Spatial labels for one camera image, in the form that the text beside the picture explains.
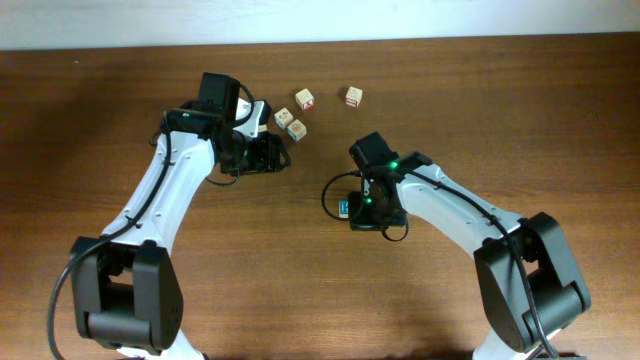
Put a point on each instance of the wooden block red K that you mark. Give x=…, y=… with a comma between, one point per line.
x=304, y=99

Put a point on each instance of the wooden block red side top right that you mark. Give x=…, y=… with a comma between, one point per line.
x=353, y=97

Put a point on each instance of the wooden block blue side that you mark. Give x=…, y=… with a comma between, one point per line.
x=283, y=118

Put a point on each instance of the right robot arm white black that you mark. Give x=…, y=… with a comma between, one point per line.
x=530, y=283

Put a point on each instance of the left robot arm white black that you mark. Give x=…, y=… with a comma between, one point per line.
x=126, y=294

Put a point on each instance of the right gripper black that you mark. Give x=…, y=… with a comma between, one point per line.
x=358, y=220

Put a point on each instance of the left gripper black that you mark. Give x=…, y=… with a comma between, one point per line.
x=268, y=156

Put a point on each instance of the wooden block blue H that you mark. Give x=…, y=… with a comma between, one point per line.
x=343, y=209

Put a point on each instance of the wooden block blue orange face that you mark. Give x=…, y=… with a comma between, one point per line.
x=297, y=130

